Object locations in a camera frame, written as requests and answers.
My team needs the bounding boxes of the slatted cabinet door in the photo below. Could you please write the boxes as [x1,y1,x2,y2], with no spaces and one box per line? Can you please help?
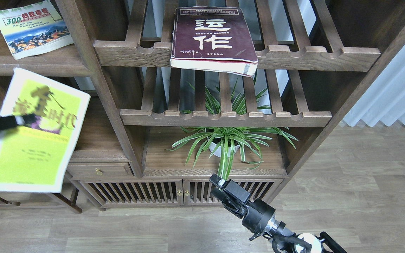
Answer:
[183,179,283,206]
[79,180,184,208]

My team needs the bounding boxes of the dark wooden bookshelf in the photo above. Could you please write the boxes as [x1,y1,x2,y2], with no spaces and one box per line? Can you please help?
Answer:
[0,0,405,210]

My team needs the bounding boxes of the small wooden drawer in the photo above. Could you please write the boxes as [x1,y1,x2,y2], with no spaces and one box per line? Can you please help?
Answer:
[67,162,133,179]

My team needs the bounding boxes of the white pleated curtain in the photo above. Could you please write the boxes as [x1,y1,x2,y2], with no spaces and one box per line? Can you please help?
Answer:
[342,45,405,127]

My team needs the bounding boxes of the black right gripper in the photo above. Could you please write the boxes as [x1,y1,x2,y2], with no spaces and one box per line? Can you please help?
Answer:
[209,174,275,235]

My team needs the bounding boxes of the white plant pot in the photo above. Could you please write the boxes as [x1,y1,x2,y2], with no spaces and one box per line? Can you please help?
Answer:
[209,139,231,158]

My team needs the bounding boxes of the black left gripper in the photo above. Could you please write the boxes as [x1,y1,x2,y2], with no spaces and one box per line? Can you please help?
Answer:
[0,113,37,132]

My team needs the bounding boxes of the yellow cover book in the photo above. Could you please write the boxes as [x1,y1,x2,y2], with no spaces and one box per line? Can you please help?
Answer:
[0,68,90,193]

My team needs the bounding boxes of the brass drawer knob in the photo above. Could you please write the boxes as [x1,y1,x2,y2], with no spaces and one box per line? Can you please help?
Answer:
[95,168,103,176]

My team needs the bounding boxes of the maroon book white characters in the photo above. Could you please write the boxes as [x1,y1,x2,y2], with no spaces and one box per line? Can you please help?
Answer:
[170,6,258,77]

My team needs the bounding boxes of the left slatted cabinet door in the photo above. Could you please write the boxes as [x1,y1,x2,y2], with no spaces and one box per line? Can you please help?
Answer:
[79,180,184,208]

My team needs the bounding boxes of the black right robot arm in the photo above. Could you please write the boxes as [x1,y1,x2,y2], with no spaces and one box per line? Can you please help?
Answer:
[209,174,346,253]

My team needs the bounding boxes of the right slatted cabinet door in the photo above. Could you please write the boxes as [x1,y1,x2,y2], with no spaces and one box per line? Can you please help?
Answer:
[183,179,283,206]

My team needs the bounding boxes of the green spider plant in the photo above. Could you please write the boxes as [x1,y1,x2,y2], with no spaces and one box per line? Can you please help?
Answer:
[168,76,298,183]

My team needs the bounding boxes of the colourful 300 paperback book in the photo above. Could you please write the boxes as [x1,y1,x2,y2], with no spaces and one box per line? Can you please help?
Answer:
[0,0,74,60]

